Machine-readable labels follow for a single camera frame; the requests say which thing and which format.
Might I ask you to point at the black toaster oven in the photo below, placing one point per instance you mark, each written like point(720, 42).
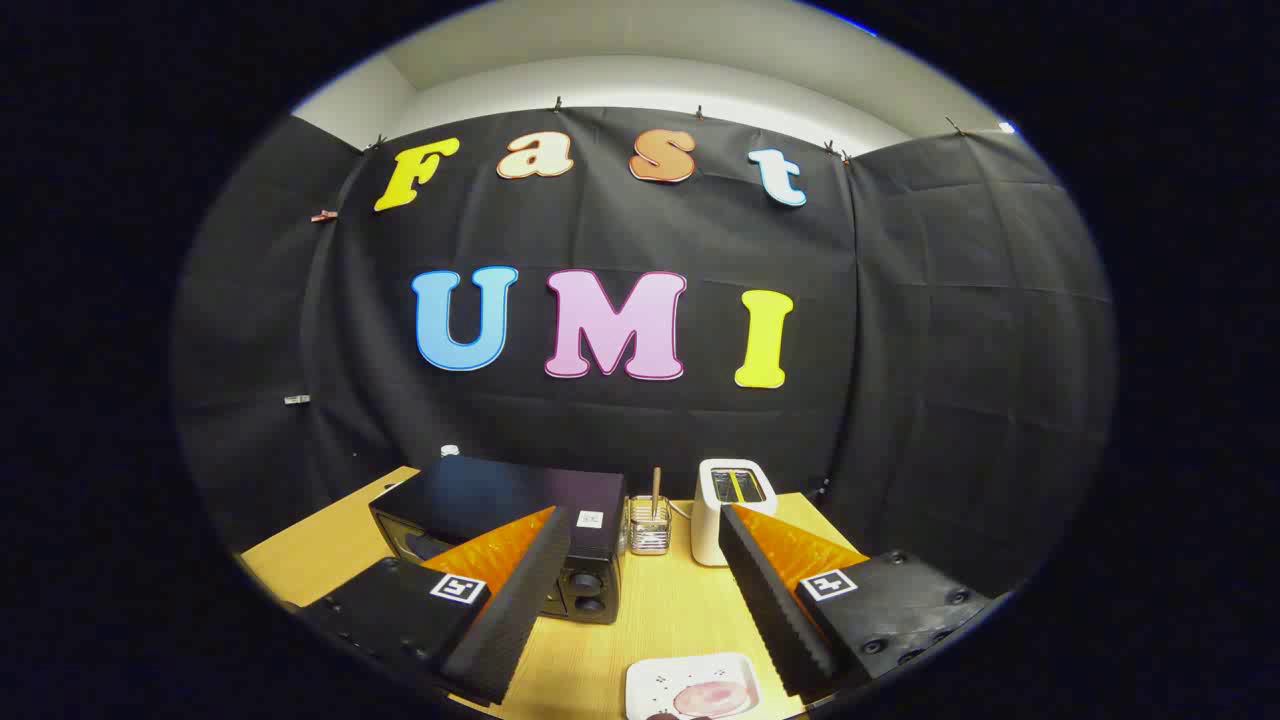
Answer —
point(500, 495)

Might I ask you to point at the wooden stick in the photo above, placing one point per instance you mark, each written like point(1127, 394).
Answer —
point(657, 490)

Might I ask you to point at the black backdrop cloth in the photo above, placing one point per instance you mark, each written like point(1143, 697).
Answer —
point(600, 230)

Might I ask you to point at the white square plate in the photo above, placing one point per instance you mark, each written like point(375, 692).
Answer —
point(655, 680)

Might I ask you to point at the white toaster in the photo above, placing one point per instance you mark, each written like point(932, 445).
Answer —
point(710, 530)

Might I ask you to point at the pink round food slice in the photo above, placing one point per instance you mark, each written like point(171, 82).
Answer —
point(712, 698)

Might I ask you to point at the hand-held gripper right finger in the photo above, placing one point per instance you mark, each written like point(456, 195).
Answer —
point(770, 610)

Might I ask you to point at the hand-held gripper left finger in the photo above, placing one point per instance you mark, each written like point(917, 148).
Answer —
point(510, 610)

